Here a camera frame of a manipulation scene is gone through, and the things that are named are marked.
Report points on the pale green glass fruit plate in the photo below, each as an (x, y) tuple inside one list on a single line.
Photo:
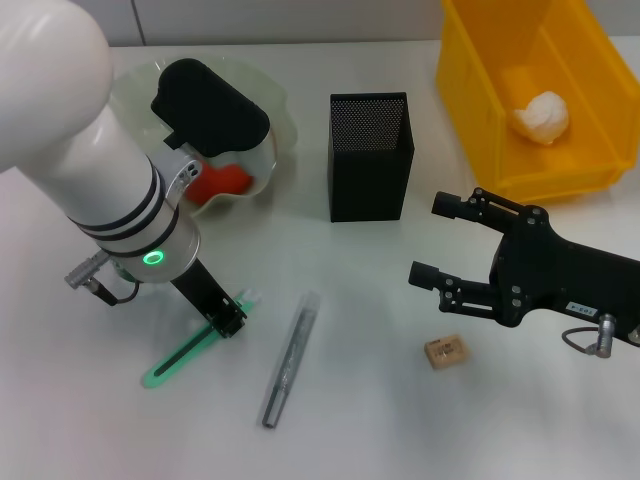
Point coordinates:
[(280, 115)]

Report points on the orange fruit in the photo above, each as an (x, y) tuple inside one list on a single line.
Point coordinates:
[(220, 182)]

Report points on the tan eraser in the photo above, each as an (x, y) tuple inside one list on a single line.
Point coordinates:
[(446, 352)]

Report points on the green utility knife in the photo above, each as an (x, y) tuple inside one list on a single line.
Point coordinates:
[(170, 362)]

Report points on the grey pen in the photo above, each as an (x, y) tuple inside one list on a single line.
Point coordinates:
[(290, 360)]

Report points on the white paper ball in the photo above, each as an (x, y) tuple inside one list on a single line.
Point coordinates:
[(542, 120)]

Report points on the yellow plastic bin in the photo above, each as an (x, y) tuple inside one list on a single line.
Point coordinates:
[(475, 100)]

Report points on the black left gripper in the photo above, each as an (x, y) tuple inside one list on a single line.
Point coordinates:
[(200, 290)]

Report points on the black mesh pen holder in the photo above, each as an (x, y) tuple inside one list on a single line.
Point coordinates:
[(370, 180)]

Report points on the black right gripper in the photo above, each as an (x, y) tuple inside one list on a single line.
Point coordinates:
[(570, 277)]

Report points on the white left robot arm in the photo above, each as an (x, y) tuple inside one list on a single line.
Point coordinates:
[(90, 150)]

